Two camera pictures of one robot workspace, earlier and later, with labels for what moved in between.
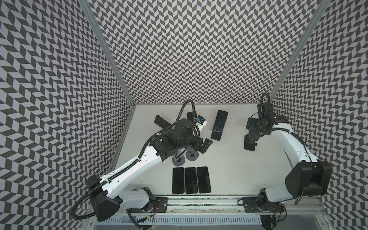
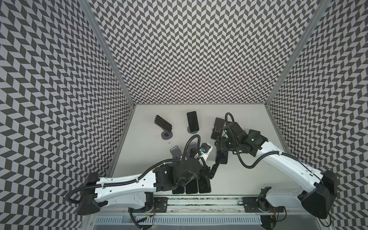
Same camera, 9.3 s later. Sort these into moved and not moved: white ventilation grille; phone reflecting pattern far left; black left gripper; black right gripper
Moved: black right gripper; black left gripper
Not moved: phone reflecting pattern far left; white ventilation grille
